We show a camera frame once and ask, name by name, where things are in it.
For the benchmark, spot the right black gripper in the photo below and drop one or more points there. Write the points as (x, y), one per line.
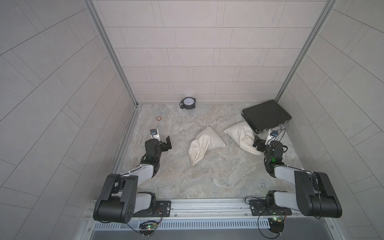
(261, 144)

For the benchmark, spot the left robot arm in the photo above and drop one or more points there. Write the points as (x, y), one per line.
(120, 199)

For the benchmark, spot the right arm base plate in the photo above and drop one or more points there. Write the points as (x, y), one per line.
(262, 207)

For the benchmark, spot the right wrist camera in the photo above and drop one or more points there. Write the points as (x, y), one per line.
(272, 135)

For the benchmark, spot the black round clock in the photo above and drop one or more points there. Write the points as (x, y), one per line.
(188, 103)

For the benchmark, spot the right controller board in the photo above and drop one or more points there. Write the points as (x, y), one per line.
(277, 225)

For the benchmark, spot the right corner aluminium post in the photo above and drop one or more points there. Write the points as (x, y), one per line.
(324, 15)

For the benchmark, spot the controller board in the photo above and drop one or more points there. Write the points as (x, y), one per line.
(277, 225)
(148, 228)

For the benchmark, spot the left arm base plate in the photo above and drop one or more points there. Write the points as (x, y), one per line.
(157, 209)

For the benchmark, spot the left controller board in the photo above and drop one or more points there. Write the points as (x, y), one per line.
(148, 228)

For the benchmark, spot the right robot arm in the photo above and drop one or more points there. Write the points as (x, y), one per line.
(314, 194)

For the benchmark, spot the corner aluminium post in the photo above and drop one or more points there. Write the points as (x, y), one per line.
(324, 15)
(109, 48)

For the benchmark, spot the left corner aluminium post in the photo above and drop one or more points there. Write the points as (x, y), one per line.
(109, 48)

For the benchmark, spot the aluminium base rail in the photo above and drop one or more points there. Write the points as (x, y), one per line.
(223, 208)

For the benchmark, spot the cream cloth soil bag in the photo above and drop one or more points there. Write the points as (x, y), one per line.
(206, 140)

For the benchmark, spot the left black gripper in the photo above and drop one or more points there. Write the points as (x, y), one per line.
(163, 144)

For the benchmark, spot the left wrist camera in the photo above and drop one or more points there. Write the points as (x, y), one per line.
(154, 133)

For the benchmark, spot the black hard case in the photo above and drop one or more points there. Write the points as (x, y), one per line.
(265, 116)

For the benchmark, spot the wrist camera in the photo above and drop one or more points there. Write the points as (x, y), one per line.
(272, 135)
(154, 133)

